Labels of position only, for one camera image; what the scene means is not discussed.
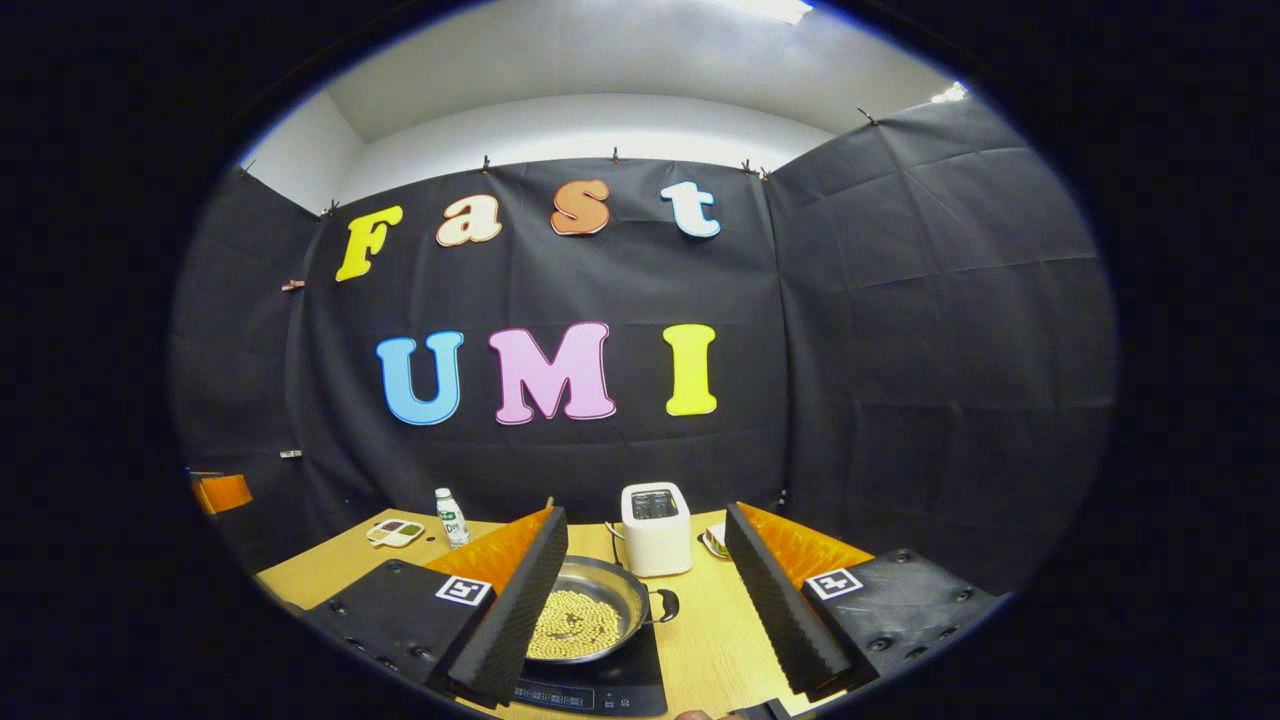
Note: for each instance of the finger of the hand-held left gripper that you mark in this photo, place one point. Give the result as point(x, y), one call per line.
point(225, 494)

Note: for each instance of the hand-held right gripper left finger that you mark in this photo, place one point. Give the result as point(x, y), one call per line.
point(510, 610)

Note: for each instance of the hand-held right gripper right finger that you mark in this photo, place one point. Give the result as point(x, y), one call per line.
point(785, 610)

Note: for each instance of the black induction cooktop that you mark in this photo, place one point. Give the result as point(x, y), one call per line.
point(625, 685)

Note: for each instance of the pile of soybeans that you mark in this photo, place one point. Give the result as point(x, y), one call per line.
point(580, 625)

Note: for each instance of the small white plate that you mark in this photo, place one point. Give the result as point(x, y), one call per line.
point(715, 541)

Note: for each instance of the white drink bottle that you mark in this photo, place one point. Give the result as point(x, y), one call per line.
point(453, 520)

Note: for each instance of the white divided dish of beans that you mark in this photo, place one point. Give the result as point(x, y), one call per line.
point(396, 532)

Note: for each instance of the white toaster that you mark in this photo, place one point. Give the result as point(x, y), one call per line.
point(655, 540)

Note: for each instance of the black backdrop cloth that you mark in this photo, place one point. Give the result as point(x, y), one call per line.
point(900, 350)

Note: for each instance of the small ceiling light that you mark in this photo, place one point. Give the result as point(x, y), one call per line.
point(949, 92)

